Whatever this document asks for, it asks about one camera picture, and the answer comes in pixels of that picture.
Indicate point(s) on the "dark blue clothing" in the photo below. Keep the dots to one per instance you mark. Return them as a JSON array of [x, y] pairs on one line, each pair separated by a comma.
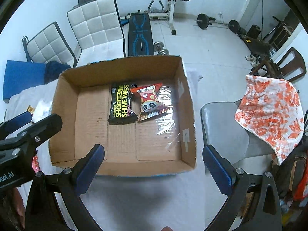
[[53, 69]]

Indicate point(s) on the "white quilted chair far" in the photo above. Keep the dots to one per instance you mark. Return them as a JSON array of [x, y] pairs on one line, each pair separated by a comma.
[[97, 29]]

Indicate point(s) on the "white quilted chair near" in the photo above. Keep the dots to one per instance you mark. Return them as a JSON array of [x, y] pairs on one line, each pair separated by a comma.
[[50, 45]]

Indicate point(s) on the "white sneakers pair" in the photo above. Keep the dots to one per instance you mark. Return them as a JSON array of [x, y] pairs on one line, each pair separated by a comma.
[[253, 60]]

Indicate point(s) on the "chrome dumbbell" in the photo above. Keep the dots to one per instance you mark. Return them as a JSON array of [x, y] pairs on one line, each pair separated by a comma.
[[158, 47]]

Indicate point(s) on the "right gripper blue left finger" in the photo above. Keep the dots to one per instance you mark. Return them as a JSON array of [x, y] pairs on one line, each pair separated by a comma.
[[42, 210]]

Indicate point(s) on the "white quilted chair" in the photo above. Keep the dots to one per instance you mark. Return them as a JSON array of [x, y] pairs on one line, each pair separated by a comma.
[[50, 45], [97, 29]]

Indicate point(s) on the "white barbell rack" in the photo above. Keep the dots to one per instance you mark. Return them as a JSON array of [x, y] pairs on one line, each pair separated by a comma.
[[157, 11]]

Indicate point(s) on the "blue cushion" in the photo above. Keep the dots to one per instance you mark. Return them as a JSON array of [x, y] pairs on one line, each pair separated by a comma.
[[20, 76]]

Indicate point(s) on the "black bag with clutter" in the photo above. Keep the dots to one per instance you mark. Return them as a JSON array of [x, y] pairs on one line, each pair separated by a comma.
[[291, 182]]

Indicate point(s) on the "clear plastic film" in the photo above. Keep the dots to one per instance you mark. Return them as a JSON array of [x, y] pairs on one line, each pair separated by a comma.
[[168, 121]]

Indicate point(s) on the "dark wooden chair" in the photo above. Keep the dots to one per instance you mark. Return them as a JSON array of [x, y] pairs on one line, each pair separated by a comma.
[[291, 67]]

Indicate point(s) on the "floor barbell with black plates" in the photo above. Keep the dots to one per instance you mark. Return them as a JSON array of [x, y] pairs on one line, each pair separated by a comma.
[[204, 21]]

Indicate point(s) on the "black blue weight bench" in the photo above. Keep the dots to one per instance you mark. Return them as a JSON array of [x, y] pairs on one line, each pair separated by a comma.
[[140, 41]]

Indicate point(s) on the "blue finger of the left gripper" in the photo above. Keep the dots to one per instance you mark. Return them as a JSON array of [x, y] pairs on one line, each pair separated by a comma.
[[34, 135], [10, 126]]

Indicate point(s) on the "red panda snack bag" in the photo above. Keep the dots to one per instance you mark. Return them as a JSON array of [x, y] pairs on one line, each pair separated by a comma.
[[150, 104]]

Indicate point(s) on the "brown cardboard box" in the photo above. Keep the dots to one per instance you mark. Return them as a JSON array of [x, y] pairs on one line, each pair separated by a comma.
[[83, 100]]

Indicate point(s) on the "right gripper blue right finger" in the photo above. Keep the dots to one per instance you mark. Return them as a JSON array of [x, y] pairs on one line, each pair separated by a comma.
[[263, 211]]

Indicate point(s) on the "black shoe shine wipes pack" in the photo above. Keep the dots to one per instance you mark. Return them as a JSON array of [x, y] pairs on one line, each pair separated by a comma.
[[121, 111]]

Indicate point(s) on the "red white patterned cloth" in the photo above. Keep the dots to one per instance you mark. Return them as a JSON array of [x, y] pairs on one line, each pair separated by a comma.
[[271, 110]]

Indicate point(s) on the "grey padded chair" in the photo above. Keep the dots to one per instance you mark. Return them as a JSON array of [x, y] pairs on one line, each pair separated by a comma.
[[230, 140]]

